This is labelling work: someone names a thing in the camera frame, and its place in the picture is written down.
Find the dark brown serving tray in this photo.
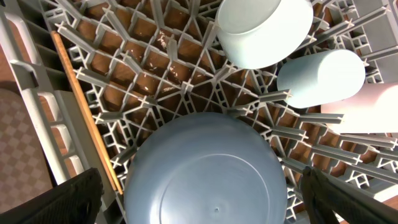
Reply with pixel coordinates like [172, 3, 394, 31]
[1, 89, 53, 213]

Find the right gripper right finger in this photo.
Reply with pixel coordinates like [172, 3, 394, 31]
[300, 166, 397, 224]

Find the dark blue plate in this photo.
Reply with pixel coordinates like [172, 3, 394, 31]
[124, 113, 287, 223]

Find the white cup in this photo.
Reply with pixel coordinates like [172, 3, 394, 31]
[321, 83, 397, 134]

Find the light blue cup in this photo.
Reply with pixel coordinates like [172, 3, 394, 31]
[277, 49, 366, 109]

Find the grey dishwasher rack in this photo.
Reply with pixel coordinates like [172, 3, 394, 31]
[1, 0, 397, 223]

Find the light blue bowl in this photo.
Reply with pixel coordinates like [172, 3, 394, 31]
[215, 0, 313, 69]

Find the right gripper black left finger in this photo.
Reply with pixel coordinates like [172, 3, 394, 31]
[1, 168, 103, 224]

